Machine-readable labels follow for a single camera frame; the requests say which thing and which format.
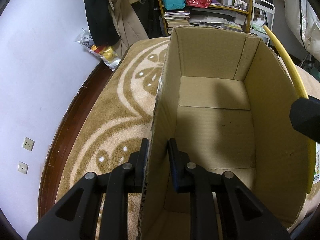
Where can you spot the wall socket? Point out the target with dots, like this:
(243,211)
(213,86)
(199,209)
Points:
(22,167)
(28,144)

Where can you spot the beige patterned blanket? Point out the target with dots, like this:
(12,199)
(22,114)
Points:
(112,117)

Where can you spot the lower wall socket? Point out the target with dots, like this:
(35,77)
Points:
(22,167)

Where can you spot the cardboard box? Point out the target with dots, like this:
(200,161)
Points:
(225,160)

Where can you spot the stack of books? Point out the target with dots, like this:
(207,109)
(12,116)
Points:
(218,18)
(176,18)

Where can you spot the stack of books left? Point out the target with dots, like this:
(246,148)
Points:
(176,18)

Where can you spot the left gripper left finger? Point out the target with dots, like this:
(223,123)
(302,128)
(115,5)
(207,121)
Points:
(96,206)

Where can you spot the green oval remote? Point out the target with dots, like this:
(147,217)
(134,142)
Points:
(301,93)

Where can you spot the stack of books right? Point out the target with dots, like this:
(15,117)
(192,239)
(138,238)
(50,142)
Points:
(218,18)

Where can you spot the black hanging coat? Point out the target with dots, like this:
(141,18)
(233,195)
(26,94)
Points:
(100,22)

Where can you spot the wooden bookshelf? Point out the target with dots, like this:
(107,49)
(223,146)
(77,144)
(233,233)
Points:
(240,6)

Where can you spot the beige trench coat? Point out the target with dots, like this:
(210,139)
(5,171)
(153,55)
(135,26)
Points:
(127,24)

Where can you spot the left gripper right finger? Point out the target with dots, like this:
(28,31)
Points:
(221,205)

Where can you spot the upper wall socket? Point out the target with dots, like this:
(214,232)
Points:
(28,144)

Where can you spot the white TV remote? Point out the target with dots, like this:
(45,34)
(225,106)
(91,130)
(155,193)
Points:
(316,176)

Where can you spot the plastic snack bag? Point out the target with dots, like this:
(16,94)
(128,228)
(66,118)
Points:
(105,53)

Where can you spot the white trolley cart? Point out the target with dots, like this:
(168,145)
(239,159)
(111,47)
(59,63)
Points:
(262,15)

